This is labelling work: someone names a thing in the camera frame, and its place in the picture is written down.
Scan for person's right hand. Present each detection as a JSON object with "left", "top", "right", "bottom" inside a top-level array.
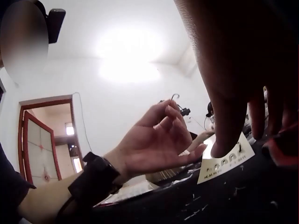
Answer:
[{"left": 174, "top": 0, "right": 299, "bottom": 162}]

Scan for person's left hand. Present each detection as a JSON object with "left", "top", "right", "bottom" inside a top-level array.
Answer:
[{"left": 103, "top": 99, "right": 208, "bottom": 180}]

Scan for person's left fingers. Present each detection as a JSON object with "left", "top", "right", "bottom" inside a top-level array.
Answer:
[{"left": 174, "top": 143, "right": 208, "bottom": 165}]

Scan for person's right index finger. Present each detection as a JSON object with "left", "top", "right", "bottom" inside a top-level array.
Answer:
[{"left": 247, "top": 86, "right": 269, "bottom": 140}]

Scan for person's right middle finger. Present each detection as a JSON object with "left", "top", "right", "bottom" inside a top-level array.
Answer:
[{"left": 266, "top": 85, "right": 288, "bottom": 136}]

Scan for person's right ring finger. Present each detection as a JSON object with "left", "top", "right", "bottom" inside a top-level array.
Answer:
[{"left": 282, "top": 84, "right": 299, "bottom": 133}]

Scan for person's left middle finger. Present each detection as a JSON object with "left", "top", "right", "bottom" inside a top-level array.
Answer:
[{"left": 153, "top": 117, "right": 194, "bottom": 152}]

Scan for person's left thumb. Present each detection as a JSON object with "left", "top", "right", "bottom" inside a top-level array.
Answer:
[{"left": 135, "top": 99, "right": 174, "bottom": 127}]

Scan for person's left index finger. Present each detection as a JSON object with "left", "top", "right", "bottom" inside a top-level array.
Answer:
[{"left": 165, "top": 105, "right": 188, "bottom": 133}]

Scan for person's right thumb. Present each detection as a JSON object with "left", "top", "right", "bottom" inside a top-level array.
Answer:
[{"left": 207, "top": 89, "right": 248, "bottom": 162}]

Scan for white hook card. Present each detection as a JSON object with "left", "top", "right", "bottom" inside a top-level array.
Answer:
[{"left": 197, "top": 133, "right": 255, "bottom": 185}]

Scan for red and black object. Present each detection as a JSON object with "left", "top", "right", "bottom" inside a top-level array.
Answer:
[{"left": 261, "top": 123, "right": 299, "bottom": 166}]

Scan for black work mat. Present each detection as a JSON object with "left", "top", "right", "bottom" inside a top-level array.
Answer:
[{"left": 92, "top": 138, "right": 299, "bottom": 224}]

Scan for white paper sheet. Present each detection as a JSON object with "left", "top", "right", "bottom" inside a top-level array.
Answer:
[{"left": 95, "top": 179, "right": 164, "bottom": 207}]

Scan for black wrist band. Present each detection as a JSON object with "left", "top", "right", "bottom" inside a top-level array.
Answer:
[{"left": 68, "top": 152, "right": 123, "bottom": 201}]

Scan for red-framed door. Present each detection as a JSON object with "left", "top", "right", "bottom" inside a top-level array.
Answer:
[{"left": 18, "top": 94, "right": 85, "bottom": 185}]

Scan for person's body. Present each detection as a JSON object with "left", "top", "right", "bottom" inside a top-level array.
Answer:
[{"left": 0, "top": 140, "right": 37, "bottom": 224}]

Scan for thin wall cable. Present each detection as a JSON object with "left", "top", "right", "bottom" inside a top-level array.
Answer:
[{"left": 72, "top": 92, "right": 92, "bottom": 151}]

